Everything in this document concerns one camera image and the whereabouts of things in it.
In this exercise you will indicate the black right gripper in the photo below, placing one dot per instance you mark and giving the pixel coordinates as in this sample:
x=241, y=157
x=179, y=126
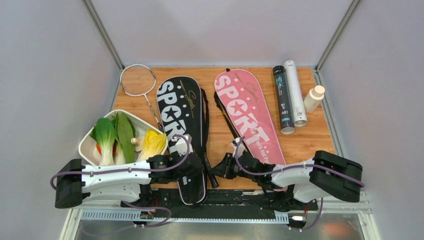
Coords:
x=224, y=168

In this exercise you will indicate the white silver racket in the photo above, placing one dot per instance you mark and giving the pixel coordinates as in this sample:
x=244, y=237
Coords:
x=139, y=80

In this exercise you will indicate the pink racket cover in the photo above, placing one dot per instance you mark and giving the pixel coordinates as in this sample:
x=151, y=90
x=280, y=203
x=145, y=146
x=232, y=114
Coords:
x=240, y=98

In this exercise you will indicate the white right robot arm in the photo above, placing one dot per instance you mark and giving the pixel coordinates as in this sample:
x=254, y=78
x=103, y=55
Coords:
x=323, y=175

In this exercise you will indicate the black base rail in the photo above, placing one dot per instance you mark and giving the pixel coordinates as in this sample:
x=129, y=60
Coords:
x=222, y=204

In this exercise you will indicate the small white mushroom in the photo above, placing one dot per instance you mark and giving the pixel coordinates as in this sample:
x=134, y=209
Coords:
x=138, y=143

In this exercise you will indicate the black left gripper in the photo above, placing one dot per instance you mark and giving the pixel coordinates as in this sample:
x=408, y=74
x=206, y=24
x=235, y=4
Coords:
x=196, y=172

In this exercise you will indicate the white shuttlecock tube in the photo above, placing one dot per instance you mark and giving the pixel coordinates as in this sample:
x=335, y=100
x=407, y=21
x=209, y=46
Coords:
x=296, y=98

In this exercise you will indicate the white vegetable tray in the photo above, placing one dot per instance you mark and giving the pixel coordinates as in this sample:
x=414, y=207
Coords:
x=87, y=147

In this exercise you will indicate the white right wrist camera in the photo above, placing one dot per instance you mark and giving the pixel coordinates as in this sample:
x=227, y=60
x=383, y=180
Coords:
x=238, y=146

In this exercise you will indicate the black racket cover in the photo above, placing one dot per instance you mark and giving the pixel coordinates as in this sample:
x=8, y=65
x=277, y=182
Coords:
x=182, y=105

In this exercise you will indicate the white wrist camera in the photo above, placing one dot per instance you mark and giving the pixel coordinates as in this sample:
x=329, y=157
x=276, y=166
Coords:
x=238, y=146
x=182, y=144

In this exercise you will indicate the cream bottle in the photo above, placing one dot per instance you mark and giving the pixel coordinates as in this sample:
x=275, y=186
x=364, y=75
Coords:
x=314, y=98

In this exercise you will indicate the yellow white cabbage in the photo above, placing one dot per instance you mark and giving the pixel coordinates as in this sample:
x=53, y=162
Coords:
x=154, y=143

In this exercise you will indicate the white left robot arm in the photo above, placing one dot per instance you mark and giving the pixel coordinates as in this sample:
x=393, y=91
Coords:
x=77, y=183

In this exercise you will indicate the black shuttlecock tube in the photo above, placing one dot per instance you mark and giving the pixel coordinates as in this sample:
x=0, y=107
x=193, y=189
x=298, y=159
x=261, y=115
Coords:
x=283, y=100

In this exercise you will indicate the green leafy vegetable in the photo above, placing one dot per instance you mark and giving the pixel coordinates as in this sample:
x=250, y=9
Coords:
x=125, y=131

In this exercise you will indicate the green bok choy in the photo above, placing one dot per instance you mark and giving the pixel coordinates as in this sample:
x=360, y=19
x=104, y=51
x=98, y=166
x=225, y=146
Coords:
x=105, y=135

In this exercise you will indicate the orange carrot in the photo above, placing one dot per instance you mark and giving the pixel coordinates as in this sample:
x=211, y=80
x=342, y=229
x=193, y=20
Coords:
x=98, y=148

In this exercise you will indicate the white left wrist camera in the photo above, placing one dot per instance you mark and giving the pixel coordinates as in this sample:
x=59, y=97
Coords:
x=182, y=144

